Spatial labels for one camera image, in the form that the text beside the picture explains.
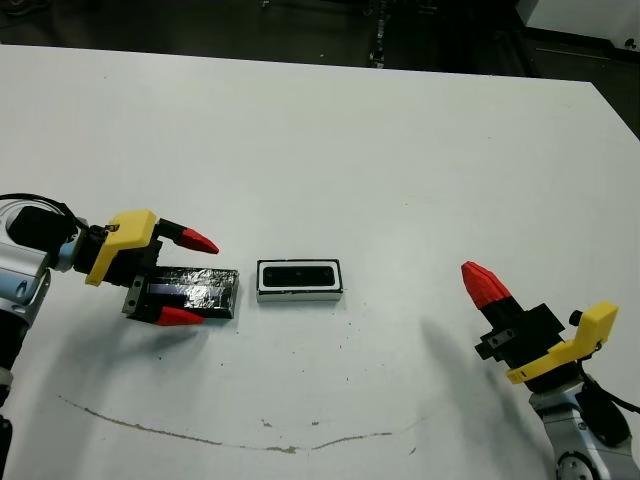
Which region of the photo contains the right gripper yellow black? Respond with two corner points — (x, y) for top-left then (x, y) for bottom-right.
(460, 261), (620, 396)

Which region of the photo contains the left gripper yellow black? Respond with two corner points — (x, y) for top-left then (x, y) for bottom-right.
(74, 208), (220, 327)

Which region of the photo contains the shiny black box lid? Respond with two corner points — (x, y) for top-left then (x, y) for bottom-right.
(135, 267), (240, 321)

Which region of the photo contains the dark metal stand leg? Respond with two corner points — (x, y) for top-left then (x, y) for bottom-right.
(368, 0), (390, 66)

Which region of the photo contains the white cabinet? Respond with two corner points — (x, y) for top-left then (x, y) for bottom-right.
(517, 0), (640, 51)

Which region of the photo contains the camera box base white inside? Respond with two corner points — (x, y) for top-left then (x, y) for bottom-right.
(256, 258), (347, 304)

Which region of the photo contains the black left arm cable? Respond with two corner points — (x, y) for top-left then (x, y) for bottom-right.
(0, 192), (91, 236)

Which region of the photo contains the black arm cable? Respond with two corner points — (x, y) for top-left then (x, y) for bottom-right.
(0, 192), (91, 236)
(582, 372), (640, 416)

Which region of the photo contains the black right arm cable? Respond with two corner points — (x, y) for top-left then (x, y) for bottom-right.
(582, 372), (640, 416)

